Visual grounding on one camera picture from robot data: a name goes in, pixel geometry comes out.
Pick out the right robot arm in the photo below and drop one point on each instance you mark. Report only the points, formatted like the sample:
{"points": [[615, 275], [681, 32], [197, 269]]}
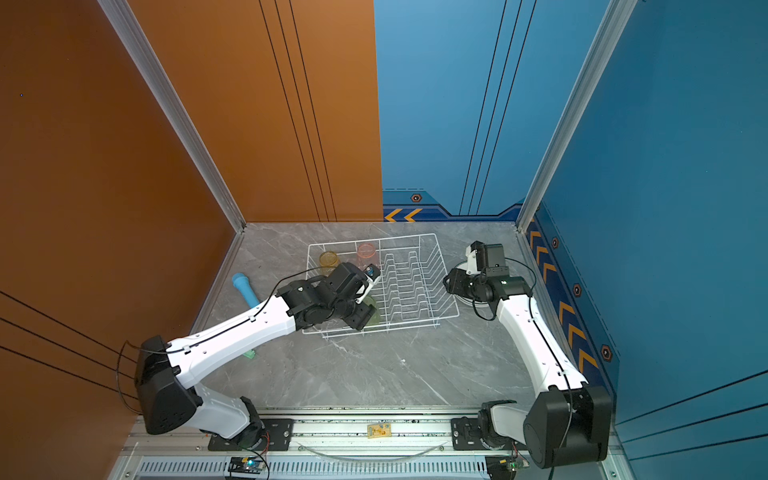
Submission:
{"points": [[569, 421]]}

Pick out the left green circuit board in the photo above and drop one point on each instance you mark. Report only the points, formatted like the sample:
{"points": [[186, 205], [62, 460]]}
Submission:
{"points": [[248, 467]]}

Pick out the yellow sticker tag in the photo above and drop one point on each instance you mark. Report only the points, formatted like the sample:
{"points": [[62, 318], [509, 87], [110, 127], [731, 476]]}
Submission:
{"points": [[379, 430]]}

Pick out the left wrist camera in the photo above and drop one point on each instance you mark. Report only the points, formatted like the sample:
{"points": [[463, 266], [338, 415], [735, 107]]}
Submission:
{"points": [[372, 273]]}

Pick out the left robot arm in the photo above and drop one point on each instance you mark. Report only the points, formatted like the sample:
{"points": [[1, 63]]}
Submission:
{"points": [[169, 374]]}

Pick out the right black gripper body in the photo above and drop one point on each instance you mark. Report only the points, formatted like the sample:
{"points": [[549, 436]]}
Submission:
{"points": [[466, 285]]}

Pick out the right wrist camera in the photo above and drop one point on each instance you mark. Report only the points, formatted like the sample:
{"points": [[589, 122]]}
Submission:
{"points": [[486, 259]]}

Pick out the aluminium corner post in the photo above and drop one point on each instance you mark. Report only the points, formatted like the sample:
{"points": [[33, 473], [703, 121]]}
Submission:
{"points": [[609, 32], [127, 27]]}

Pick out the pink glass cup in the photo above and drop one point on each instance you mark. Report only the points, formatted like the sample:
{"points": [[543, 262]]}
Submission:
{"points": [[367, 254]]}

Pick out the right circuit board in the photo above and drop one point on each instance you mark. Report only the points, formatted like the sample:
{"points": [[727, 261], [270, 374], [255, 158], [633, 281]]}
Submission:
{"points": [[504, 467]]}

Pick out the yellow glass cup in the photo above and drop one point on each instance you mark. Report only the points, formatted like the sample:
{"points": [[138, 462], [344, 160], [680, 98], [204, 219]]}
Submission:
{"points": [[328, 262]]}

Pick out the green glass cup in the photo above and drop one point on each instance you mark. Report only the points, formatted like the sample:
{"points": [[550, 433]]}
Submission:
{"points": [[375, 318]]}

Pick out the left aluminium corner post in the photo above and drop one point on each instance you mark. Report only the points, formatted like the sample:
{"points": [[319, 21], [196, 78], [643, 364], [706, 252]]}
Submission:
{"points": [[127, 27]]}

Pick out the blue cylindrical tool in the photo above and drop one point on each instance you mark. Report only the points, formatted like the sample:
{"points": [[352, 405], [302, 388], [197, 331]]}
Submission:
{"points": [[242, 284]]}

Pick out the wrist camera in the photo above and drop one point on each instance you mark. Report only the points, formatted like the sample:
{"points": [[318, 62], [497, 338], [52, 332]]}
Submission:
{"points": [[486, 259], [372, 273]]}

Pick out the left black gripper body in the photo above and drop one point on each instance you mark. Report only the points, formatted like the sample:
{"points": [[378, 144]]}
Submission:
{"points": [[356, 313]]}

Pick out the right aluminium corner post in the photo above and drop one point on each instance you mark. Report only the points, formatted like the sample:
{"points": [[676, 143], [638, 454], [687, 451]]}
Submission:
{"points": [[609, 32]]}

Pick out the white wire dish rack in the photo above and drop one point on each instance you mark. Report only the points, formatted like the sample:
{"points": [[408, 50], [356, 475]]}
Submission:
{"points": [[410, 292]]}

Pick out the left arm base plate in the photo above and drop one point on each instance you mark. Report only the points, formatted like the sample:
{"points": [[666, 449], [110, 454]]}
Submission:
{"points": [[275, 434]]}

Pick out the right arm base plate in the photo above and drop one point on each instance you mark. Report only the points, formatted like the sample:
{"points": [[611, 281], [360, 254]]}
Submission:
{"points": [[466, 436]]}

